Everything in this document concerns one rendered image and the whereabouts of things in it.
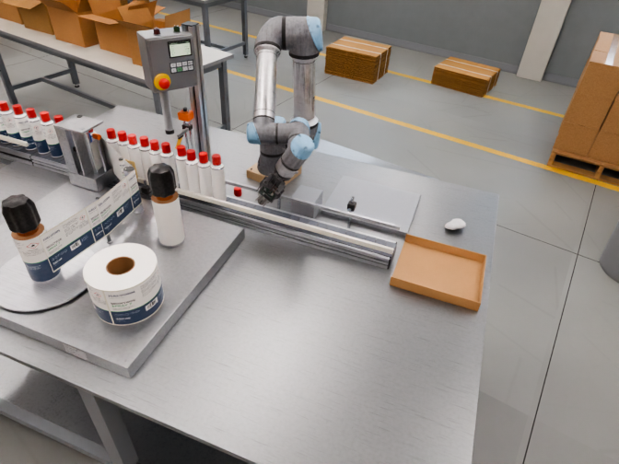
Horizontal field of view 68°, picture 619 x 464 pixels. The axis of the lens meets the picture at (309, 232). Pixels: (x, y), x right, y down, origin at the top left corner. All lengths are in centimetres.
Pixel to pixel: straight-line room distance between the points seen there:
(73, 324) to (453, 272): 125
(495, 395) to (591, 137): 265
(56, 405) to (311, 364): 117
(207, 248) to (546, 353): 191
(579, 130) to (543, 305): 190
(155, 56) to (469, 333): 139
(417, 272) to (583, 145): 305
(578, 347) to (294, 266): 180
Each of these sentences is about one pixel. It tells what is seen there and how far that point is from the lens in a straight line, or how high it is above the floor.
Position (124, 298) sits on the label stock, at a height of 99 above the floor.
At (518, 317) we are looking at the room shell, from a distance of 291.
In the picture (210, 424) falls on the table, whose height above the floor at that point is 83.
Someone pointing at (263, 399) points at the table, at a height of 83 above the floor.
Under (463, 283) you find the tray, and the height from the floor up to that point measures 83.
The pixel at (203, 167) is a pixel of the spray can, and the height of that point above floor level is 104.
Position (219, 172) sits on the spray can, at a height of 102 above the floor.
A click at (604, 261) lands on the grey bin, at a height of 6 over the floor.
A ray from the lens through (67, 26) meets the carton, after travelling 420.
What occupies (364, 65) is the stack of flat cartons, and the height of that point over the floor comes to 19.
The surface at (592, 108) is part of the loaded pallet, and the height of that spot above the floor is 55.
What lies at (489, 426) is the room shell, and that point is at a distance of 240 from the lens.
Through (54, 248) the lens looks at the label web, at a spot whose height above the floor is 100.
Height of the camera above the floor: 195
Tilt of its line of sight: 39 degrees down
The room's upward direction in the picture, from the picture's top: 4 degrees clockwise
